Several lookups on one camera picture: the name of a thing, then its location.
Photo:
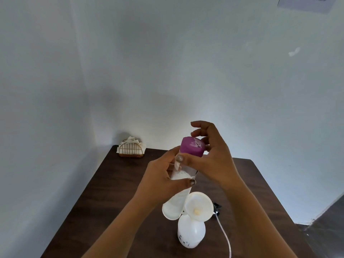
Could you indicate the person's left hand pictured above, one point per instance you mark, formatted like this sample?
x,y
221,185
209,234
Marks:
x,y
156,182

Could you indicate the person's right hand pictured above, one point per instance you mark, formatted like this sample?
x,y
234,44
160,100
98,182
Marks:
x,y
217,163

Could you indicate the person's left thumb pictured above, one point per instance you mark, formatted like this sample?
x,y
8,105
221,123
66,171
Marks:
x,y
185,182

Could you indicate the person's right thumb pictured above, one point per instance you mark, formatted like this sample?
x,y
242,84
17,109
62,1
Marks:
x,y
188,159

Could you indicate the purple bottle cap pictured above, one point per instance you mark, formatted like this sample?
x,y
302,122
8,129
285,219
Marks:
x,y
191,147

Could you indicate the clear plastic milk bottle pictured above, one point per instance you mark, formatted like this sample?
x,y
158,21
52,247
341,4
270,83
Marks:
x,y
176,202

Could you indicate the person's right forearm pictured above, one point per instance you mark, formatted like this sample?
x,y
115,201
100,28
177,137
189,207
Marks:
x,y
255,223

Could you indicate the person's left forearm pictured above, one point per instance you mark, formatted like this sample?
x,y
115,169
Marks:
x,y
121,231

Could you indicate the black tube connector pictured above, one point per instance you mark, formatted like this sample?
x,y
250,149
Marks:
x,y
216,208

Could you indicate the white breast pump with funnel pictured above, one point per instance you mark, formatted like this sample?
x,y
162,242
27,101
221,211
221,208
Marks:
x,y
190,231

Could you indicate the white paper napkins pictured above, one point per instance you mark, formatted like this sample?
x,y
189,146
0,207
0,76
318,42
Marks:
x,y
133,140

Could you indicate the clear thin tube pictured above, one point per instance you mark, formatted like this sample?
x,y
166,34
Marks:
x,y
230,251

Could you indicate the white paper sheet on wall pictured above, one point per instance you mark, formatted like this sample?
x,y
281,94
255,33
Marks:
x,y
306,3

